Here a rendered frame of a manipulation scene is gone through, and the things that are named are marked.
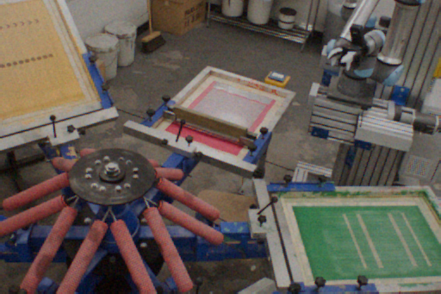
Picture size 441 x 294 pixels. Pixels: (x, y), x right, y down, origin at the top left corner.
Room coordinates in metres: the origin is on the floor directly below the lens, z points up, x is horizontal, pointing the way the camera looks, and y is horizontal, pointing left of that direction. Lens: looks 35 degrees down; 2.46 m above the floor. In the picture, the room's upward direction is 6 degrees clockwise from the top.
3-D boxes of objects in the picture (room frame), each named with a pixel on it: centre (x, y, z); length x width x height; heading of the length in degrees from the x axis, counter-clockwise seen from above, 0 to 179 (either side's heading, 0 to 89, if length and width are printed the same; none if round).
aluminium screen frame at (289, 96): (2.27, -0.03, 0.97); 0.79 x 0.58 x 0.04; 159
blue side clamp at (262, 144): (1.95, -0.20, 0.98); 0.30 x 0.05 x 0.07; 159
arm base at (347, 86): (2.17, -0.64, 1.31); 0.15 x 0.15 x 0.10
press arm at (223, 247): (1.39, -0.26, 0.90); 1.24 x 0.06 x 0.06; 99
